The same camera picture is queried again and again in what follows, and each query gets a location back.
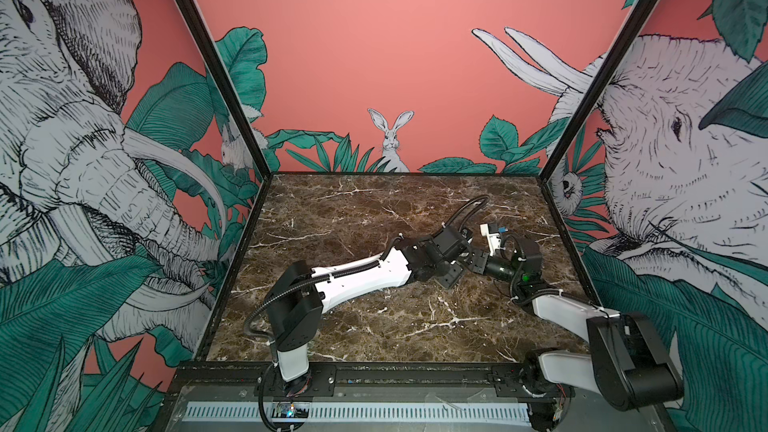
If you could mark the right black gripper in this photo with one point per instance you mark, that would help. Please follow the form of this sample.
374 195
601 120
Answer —
481 266

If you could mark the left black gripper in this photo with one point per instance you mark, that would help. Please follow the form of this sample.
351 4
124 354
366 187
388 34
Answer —
451 279

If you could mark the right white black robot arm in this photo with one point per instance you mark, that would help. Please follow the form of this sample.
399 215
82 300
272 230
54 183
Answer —
626 363

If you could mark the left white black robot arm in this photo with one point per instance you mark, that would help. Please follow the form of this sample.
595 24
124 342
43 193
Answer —
290 314

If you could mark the small circuit board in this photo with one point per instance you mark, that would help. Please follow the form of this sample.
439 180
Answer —
291 411

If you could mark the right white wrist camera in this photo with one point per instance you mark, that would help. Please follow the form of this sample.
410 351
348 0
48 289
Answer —
493 234

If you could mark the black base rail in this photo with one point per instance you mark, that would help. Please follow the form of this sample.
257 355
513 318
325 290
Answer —
327 378

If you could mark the white slotted cable duct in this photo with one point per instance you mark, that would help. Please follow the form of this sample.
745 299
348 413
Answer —
352 412

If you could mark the right black frame post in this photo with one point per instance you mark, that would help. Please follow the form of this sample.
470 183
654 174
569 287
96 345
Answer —
635 21

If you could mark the black frame post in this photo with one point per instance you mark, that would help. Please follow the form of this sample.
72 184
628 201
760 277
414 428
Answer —
635 21
212 59

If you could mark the left black frame post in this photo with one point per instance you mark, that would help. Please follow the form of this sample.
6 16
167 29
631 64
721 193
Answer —
212 59

